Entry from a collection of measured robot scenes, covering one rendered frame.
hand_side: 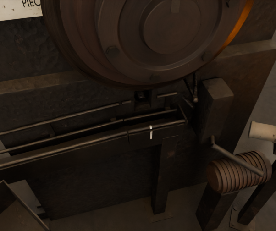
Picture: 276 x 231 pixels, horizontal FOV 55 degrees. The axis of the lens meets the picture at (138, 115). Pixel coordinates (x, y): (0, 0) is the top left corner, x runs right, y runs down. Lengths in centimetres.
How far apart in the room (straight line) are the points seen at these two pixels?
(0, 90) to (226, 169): 79
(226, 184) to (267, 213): 63
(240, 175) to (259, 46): 46
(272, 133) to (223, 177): 23
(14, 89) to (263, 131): 78
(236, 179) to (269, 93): 130
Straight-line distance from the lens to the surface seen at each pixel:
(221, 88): 90
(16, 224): 89
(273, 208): 166
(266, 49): 101
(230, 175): 103
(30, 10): 73
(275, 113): 211
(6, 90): 83
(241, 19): 73
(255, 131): 97
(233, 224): 153
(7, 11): 73
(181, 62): 61
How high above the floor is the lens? 137
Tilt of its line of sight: 47 degrees down
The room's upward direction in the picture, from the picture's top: straight up
